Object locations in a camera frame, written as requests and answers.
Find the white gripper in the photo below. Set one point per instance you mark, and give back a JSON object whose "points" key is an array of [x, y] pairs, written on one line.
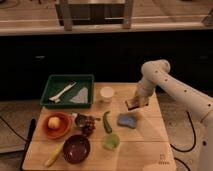
{"points": [[144, 89]]}

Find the black whiteboard eraser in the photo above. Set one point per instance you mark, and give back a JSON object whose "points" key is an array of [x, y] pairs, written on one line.
{"points": [[130, 105]]}

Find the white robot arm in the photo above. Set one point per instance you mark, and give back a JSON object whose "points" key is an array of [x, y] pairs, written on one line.
{"points": [[156, 73]]}

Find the white paper cup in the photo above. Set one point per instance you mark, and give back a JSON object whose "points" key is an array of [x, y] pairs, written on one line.
{"points": [[107, 94]]}

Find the green plastic cup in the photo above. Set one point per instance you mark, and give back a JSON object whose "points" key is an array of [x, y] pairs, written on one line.
{"points": [[112, 141]]}

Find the blue sponge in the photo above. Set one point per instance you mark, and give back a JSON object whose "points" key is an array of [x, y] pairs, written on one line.
{"points": [[127, 121]]}

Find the green chili pepper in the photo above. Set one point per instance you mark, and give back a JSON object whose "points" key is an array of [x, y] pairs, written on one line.
{"points": [[106, 124]]}

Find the purple grapes bunch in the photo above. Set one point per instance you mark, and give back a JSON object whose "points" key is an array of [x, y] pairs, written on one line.
{"points": [[88, 129]]}

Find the grey cloth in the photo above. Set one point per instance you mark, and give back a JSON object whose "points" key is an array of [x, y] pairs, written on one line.
{"points": [[81, 97]]}

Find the orange plate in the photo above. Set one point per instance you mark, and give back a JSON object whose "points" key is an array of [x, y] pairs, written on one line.
{"points": [[65, 125]]}

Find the dark red bowl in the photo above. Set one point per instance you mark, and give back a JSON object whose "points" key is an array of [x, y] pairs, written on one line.
{"points": [[76, 149]]}

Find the green plastic tray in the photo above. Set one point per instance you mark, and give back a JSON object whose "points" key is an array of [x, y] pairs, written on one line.
{"points": [[56, 83]]}

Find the yellow lemon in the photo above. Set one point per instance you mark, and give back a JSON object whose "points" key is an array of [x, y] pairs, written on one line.
{"points": [[54, 123]]}

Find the yellow banana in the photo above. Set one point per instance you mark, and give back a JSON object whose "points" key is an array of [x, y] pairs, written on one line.
{"points": [[54, 155]]}

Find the metal frame stand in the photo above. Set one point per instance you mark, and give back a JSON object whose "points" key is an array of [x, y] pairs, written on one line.
{"points": [[94, 12]]}

